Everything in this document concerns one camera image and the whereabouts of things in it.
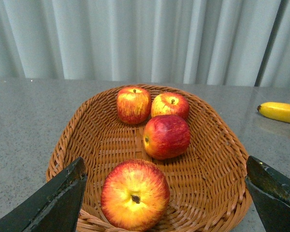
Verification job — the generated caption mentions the red yellow apple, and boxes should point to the red yellow apple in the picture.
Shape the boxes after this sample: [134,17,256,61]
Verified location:
[101,159,170,232]
[151,92,190,120]
[116,87,151,125]

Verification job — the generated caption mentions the grey pleated curtain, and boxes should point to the grey pleated curtain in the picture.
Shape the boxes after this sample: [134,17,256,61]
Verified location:
[0,0,290,87]

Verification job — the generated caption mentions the yellow banana on table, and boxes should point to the yellow banana on table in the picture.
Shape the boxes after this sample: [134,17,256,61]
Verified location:
[257,102,290,123]

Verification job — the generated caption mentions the dark red apple middle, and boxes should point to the dark red apple middle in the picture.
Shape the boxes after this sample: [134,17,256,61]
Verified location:
[143,115,190,160]

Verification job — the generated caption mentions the brown wicker basket for apples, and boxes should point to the brown wicker basket for apples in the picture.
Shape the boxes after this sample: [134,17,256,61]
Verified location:
[46,85,252,232]

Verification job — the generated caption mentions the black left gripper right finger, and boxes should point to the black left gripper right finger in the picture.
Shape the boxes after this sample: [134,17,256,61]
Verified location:
[245,156,290,232]

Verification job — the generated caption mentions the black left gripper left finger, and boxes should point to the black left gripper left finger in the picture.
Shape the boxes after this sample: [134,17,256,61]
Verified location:
[0,157,87,232]

